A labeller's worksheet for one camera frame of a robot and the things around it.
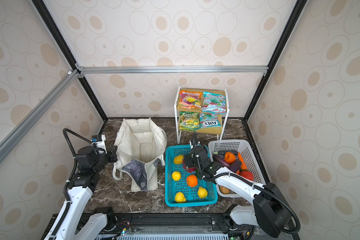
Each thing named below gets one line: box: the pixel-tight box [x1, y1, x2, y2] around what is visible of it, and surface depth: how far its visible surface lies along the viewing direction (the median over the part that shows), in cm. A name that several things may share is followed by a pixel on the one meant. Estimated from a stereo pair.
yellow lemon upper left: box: [174, 155, 184, 165], surface depth 94 cm
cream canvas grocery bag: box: [112, 117, 168, 192], surface depth 84 cm
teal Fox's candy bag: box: [200, 113, 222, 129], surface depth 96 cm
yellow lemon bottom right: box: [198, 186, 208, 198], surface depth 81 cm
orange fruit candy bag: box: [177, 90, 202, 110], surface depth 79 cm
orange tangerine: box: [186, 174, 198, 188], surface depth 84 cm
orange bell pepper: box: [224, 151, 236, 164], surface depth 93 cm
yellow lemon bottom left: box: [175, 191, 187, 203], surface depth 79 cm
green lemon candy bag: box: [179, 111, 200, 132], surface depth 94 cm
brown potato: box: [219, 185, 231, 194], surface depth 78 cm
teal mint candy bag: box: [202, 91, 227, 115], surface depth 79 cm
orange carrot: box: [236, 152, 248, 175], surface depth 93 cm
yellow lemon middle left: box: [171, 171, 182, 181], surface depth 87 cm
